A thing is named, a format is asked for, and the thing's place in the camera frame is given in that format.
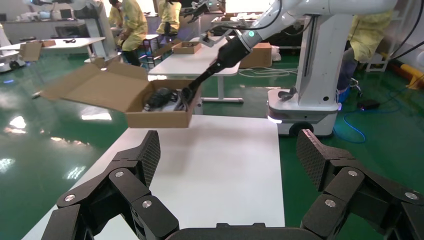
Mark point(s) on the white wheeled robot with column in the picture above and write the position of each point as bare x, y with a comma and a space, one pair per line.
6, 63

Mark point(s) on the white bag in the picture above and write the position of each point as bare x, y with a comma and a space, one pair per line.
276, 54

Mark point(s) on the long white table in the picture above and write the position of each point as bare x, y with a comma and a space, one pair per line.
82, 41

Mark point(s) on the white robot torso with base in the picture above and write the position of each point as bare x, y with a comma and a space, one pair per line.
318, 66

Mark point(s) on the dark monitor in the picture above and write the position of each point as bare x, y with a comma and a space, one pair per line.
65, 14

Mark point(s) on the grey desk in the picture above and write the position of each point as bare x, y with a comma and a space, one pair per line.
33, 30

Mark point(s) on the large closed cardboard box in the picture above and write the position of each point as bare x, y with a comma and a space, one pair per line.
260, 56

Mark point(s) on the person yellow gown blue shoe covers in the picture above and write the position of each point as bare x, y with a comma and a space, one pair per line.
134, 23

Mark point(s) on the seated person in yellow gown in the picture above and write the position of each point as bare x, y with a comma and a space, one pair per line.
169, 13

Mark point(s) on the brown cardboard storage box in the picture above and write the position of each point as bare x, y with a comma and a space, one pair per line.
99, 89

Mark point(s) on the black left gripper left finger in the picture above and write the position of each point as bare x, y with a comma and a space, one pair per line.
145, 159

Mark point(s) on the small white side table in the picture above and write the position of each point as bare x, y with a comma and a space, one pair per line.
150, 37

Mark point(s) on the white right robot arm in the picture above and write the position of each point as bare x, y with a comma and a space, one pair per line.
331, 6

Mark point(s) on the black floor device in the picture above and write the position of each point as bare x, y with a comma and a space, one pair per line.
368, 105

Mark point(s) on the yellow floor object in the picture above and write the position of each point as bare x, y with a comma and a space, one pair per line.
412, 72

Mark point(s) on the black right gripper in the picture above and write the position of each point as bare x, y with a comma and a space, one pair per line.
233, 53

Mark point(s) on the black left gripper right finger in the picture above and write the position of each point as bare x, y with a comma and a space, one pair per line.
314, 159

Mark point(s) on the small open cardboard box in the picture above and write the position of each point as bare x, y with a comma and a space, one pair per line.
187, 49

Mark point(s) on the open cardboard box with hanging lid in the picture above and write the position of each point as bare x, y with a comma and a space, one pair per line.
30, 51

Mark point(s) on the distant black robot gripper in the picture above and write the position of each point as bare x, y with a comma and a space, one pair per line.
198, 10

